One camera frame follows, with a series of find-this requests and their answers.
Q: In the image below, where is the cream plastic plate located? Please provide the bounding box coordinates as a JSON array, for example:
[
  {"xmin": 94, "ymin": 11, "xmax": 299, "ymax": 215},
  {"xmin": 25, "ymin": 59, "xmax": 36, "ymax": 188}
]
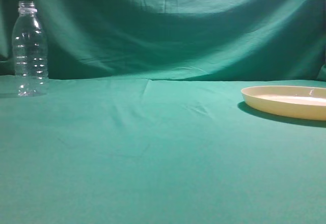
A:
[{"xmin": 241, "ymin": 86, "xmax": 325, "ymax": 121}]

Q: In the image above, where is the clear plastic bottle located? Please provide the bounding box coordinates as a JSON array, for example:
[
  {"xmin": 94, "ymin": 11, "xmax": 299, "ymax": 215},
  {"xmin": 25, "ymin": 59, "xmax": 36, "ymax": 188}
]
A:
[{"xmin": 12, "ymin": 1, "xmax": 48, "ymax": 97}]

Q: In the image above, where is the green cloth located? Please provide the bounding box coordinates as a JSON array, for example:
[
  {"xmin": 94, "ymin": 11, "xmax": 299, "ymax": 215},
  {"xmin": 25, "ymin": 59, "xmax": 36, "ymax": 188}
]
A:
[{"xmin": 1, "ymin": 0, "xmax": 325, "ymax": 223}]

